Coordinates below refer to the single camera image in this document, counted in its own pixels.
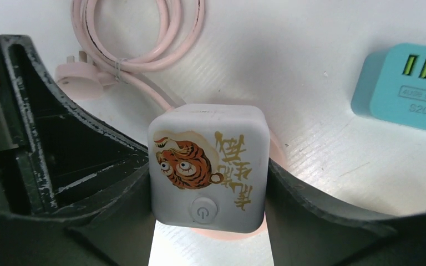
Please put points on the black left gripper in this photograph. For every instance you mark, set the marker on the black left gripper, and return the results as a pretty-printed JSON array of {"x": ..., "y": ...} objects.
[{"x": 53, "y": 153}]

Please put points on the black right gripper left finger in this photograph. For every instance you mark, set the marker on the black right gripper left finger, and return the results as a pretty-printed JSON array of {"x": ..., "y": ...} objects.
[{"x": 112, "y": 227}]

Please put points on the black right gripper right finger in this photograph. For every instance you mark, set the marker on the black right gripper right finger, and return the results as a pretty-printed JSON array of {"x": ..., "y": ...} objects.
[{"x": 307, "y": 226}]

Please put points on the white tiger cube socket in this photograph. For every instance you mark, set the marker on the white tiger cube socket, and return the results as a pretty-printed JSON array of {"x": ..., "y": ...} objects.
[{"x": 208, "y": 167}]

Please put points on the teal power strip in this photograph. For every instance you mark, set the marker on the teal power strip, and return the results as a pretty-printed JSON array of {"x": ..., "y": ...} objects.
[{"x": 392, "y": 86}]

